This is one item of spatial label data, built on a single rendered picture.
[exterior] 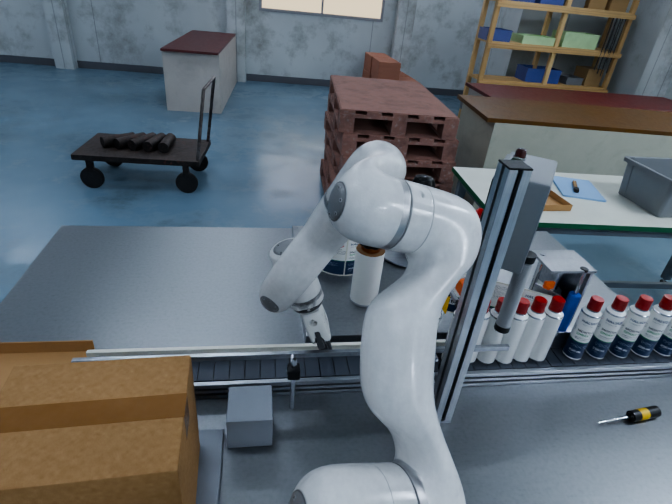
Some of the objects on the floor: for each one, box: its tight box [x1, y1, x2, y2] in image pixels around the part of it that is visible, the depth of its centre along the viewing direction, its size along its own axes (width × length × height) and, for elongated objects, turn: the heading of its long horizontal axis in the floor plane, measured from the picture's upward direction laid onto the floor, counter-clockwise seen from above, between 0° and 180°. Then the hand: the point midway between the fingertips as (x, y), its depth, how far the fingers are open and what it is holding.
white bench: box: [452, 167, 672, 289], centre depth 290 cm, size 190×75×80 cm, turn 87°
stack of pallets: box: [320, 75, 460, 194], centre depth 405 cm, size 139×94×98 cm
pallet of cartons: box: [362, 52, 418, 82], centre depth 791 cm, size 85×119×70 cm
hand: (324, 345), depth 117 cm, fingers closed
